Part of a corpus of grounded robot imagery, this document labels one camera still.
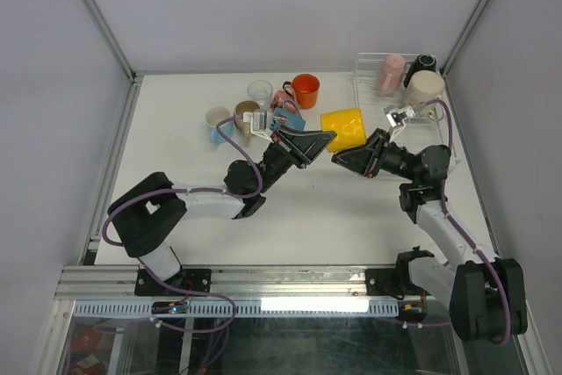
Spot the black mug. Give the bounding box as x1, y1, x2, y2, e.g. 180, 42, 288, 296
403, 54, 437, 88

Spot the beige mug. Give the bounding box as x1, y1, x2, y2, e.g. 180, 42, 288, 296
234, 100, 260, 143

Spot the pink patterned mug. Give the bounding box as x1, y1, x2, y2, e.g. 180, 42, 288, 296
270, 90, 297, 112

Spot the orange mug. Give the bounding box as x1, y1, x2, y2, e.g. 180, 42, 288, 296
283, 74, 321, 110

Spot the clear dish rack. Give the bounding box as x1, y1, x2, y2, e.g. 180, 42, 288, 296
352, 53, 449, 154

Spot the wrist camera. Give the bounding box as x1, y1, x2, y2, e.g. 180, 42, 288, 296
250, 109, 270, 141
383, 105, 416, 130

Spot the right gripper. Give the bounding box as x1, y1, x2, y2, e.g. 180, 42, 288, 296
330, 128, 418, 183

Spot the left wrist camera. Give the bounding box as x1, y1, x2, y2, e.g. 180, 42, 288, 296
250, 109, 270, 141

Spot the clear plastic cup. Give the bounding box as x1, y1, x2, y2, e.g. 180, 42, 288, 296
247, 80, 273, 110

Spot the aluminium mounting rail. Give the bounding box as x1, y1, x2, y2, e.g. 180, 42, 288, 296
56, 263, 526, 306

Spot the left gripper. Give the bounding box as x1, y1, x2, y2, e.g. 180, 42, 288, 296
256, 125, 337, 195

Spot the yellow mug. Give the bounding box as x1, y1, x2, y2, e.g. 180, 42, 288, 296
321, 108, 367, 154

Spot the green inside mug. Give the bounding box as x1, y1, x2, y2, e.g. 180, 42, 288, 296
403, 70, 445, 107

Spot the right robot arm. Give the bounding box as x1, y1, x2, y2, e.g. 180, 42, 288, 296
332, 129, 528, 345

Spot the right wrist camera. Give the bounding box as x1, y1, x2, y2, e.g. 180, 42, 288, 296
383, 105, 416, 130

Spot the blue mug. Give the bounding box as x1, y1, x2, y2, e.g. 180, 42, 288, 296
270, 99, 306, 132

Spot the white light-blue mug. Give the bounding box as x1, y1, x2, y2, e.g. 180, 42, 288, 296
205, 106, 234, 144

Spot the white cable duct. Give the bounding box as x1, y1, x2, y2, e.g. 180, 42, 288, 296
74, 296, 399, 319

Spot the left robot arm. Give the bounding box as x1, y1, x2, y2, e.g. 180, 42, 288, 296
102, 127, 336, 295

